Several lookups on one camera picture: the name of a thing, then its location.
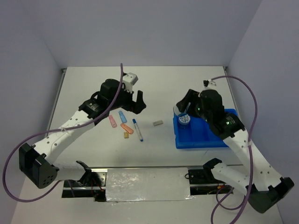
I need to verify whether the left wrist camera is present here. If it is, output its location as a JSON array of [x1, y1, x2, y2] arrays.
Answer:
[[122, 72, 138, 93]]

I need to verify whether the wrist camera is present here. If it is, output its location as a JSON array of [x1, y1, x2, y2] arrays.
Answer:
[[122, 72, 138, 93], [203, 79, 217, 90]]

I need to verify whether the blue slime jar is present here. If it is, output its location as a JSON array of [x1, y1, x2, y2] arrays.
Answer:
[[178, 114, 191, 128], [173, 105, 187, 117]]

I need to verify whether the blue transparent case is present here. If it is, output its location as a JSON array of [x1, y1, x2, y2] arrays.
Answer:
[[118, 111, 127, 123]]

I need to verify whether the grey speckled eraser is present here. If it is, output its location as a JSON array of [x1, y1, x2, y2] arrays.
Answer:
[[153, 120, 163, 126]]

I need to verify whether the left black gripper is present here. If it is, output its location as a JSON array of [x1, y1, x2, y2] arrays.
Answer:
[[108, 84, 145, 114]]

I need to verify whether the blue white marker pen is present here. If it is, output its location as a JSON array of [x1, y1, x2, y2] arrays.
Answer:
[[132, 119, 143, 142]]

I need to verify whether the yellow eraser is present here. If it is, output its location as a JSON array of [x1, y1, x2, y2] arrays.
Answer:
[[124, 132, 129, 139]]

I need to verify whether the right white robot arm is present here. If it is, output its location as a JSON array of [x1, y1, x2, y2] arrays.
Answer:
[[173, 89, 294, 213]]

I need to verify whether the pink transparent case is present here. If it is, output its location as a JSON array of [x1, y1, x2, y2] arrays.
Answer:
[[108, 115, 117, 128]]

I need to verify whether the orange transparent case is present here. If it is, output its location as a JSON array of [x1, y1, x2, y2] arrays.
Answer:
[[121, 123, 134, 134]]

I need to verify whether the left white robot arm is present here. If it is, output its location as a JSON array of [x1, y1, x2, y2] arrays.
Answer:
[[19, 73, 146, 189]]

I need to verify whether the blue plastic divided bin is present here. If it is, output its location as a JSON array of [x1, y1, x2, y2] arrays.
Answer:
[[173, 115, 228, 149]]

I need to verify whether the silver foil sheet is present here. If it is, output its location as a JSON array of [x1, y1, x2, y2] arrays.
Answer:
[[106, 168, 192, 202]]

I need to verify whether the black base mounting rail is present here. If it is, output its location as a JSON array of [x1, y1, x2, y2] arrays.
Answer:
[[62, 167, 230, 203]]

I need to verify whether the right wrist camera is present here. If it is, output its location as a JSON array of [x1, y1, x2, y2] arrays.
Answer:
[[203, 79, 217, 90]]

